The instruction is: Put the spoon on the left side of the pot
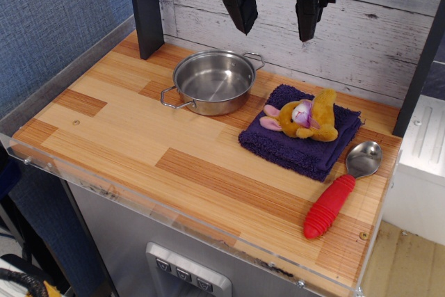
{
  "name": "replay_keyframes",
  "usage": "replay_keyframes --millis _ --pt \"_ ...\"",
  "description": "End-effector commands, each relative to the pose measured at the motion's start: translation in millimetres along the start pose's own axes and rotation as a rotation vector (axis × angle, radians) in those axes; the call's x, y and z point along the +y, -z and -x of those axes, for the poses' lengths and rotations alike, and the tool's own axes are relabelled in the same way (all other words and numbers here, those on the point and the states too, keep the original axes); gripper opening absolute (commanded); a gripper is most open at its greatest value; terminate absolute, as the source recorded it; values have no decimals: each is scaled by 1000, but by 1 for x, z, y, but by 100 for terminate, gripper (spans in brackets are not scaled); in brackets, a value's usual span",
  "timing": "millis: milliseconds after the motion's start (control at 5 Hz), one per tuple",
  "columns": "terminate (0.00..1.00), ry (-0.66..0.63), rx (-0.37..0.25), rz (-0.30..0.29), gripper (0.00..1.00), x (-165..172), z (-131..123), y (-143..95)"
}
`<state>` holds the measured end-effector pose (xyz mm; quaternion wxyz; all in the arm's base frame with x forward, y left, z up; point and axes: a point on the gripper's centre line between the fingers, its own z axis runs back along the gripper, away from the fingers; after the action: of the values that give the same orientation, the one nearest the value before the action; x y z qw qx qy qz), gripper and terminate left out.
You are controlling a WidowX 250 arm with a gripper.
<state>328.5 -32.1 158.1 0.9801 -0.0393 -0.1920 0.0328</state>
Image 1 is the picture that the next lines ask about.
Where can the red-handled metal spoon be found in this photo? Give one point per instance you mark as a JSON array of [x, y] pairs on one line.
[[363, 160]]

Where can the stainless steel pot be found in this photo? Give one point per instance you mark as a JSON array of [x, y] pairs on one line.
[[213, 82]]

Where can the brown plush bunny toy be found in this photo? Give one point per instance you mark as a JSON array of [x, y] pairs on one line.
[[305, 118]]

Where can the white ribbed appliance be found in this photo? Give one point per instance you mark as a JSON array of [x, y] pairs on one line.
[[415, 201]]

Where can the clear acrylic edge guard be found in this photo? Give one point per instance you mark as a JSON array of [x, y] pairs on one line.
[[249, 219]]

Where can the stainless steel cabinet front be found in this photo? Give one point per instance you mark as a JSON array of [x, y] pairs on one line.
[[121, 236]]

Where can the silver dispenser button panel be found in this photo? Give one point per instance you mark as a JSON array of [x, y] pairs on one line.
[[176, 275]]

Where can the dark vertical post left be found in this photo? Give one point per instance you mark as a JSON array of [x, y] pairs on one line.
[[149, 29]]

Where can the dark vertical post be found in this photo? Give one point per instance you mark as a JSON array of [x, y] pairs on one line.
[[149, 29], [421, 72]]

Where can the dark vertical post right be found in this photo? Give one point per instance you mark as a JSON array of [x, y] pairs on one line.
[[421, 72]]

